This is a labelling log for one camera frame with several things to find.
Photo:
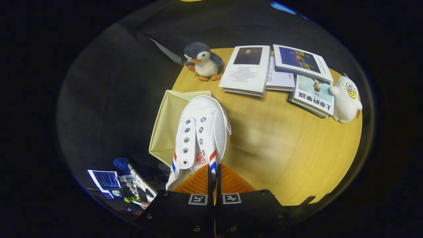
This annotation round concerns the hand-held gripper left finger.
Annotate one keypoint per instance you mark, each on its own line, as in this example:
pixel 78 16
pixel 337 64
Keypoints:
pixel 210 185

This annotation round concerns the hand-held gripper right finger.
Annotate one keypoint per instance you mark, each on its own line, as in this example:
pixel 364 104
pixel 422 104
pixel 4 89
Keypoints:
pixel 218 185

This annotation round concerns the beige fabric storage box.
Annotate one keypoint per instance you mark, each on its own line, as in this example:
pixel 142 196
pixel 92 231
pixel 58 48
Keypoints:
pixel 165 132

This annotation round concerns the white canvas shoe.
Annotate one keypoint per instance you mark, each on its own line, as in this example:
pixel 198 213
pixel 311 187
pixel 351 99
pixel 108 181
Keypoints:
pixel 205 105

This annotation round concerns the white computer desk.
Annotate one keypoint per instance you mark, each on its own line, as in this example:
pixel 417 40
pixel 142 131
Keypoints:
pixel 143 185

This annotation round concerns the blue cloth bundle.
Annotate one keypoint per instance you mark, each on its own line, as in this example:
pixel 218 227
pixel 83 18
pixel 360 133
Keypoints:
pixel 121 165

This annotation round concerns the computer monitor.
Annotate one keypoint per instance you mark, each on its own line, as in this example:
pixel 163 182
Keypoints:
pixel 105 181

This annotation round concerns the white portrait cover book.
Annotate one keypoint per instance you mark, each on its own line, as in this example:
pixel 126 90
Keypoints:
pixel 246 76

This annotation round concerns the grey penguin plush toy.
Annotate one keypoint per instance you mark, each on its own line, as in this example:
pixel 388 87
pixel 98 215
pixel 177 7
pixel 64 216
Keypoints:
pixel 206 67

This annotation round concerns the plain white book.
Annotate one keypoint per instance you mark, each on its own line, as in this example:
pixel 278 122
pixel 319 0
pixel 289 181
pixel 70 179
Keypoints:
pixel 281 81

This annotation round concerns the light blue cover book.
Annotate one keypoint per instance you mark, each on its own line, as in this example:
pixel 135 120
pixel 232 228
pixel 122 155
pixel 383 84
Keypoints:
pixel 312 94

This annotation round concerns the blue picture cover book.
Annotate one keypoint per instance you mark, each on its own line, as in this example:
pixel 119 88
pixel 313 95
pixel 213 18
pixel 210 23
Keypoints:
pixel 297 58

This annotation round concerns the white duck plush toy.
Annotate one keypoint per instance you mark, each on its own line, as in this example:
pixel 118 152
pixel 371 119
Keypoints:
pixel 345 102

